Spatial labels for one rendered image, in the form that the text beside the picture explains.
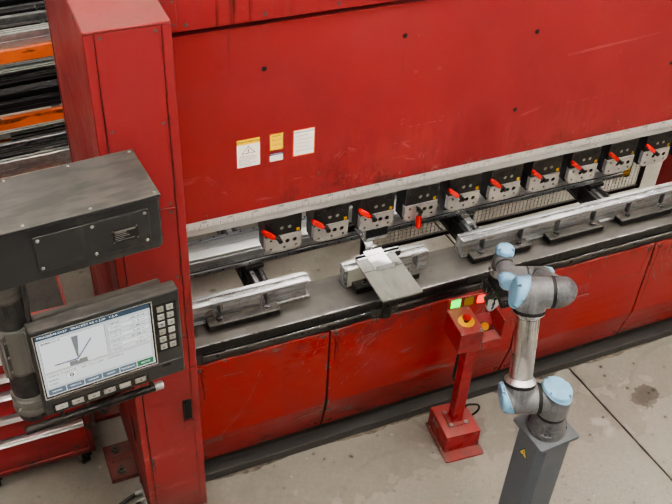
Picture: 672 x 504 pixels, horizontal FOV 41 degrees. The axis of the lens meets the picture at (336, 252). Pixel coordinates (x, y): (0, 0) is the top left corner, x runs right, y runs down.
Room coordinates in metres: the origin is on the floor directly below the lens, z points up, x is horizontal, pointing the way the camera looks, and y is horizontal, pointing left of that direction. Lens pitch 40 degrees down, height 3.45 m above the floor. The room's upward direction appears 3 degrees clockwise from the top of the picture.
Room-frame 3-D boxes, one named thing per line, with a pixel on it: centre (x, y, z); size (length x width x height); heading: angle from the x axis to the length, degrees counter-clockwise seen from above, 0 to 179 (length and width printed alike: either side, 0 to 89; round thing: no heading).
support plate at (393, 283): (2.81, -0.22, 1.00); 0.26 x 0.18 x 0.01; 25
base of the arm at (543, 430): (2.25, -0.84, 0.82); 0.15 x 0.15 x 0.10
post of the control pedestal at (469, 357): (2.82, -0.61, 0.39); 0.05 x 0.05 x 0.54; 21
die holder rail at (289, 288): (2.70, 0.34, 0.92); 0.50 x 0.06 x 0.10; 115
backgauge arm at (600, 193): (3.86, -1.21, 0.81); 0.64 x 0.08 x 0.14; 25
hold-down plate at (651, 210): (3.49, -1.45, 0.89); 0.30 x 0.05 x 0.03; 115
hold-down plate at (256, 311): (2.63, 0.36, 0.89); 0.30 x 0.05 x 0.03; 115
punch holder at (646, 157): (3.53, -1.40, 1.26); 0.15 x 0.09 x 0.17; 115
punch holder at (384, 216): (2.93, -0.14, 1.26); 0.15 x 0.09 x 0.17; 115
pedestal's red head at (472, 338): (2.82, -0.61, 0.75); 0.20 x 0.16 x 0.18; 111
